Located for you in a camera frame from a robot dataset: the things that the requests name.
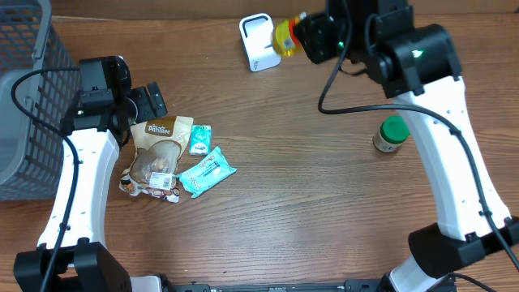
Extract white packet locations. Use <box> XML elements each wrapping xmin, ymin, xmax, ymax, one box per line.
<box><xmin>119</xmin><ymin>116</ymin><xmax>194</xmax><ymax>203</ymax></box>

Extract teal tissue packet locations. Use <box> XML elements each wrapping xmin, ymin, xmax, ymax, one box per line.
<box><xmin>189</xmin><ymin>125</ymin><xmax>212</xmax><ymax>156</ymax></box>

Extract white barcode scanner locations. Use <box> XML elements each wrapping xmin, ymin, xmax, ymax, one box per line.
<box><xmin>238</xmin><ymin>13</ymin><xmax>281</xmax><ymax>72</ymax></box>

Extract grey plastic mesh basket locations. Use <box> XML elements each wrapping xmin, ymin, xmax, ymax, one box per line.
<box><xmin>1</xmin><ymin>0</ymin><xmax>81</xmax><ymax>201</ymax></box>

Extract yellow oil bottle silver cap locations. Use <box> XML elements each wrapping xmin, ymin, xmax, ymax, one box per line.
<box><xmin>271</xmin><ymin>12</ymin><xmax>307</xmax><ymax>58</ymax></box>

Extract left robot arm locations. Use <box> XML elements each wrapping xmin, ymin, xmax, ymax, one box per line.
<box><xmin>13</xmin><ymin>56</ymin><xmax>173</xmax><ymax>291</ymax></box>

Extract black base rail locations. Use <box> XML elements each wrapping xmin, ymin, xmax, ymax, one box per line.
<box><xmin>129</xmin><ymin>275</ymin><xmax>458</xmax><ymax>292</ymax></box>

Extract green lid jar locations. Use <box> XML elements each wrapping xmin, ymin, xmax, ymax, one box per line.
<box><xmin>372</xmin><ymin>115</ymin><xmax>410</xmax><ymax>152</ymax></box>

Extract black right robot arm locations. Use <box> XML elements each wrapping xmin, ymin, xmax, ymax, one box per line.
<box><xmin>292</xmin><ymin>1</ymin><xmax>518</xmax><ymax>291</ymax></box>

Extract teal white box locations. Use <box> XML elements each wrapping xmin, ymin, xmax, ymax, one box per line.
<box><xmin>178</xmin><ymin>146</ymin><xmax>237</xmax><ymax>199</ymax></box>

